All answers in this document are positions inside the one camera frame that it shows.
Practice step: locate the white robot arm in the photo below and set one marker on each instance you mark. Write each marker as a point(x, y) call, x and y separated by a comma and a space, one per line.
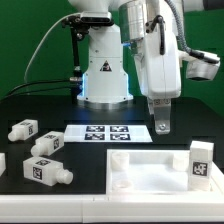
point(105, 81)

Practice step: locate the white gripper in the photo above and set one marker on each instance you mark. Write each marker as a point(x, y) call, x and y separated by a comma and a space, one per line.
point(158, 71)

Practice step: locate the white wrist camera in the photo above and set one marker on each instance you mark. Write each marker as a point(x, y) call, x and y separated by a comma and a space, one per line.
point(201, 69)

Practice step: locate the white marker base plate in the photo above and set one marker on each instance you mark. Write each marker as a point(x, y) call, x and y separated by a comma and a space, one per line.
point(107, 133)

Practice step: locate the white front fence rail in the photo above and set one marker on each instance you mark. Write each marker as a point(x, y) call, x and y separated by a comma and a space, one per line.
point(100, 209)

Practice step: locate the white left fence block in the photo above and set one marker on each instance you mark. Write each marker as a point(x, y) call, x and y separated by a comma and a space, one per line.
point(2, 163)

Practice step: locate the white square table top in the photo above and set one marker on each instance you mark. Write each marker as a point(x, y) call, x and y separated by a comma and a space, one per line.
point(159, 172)

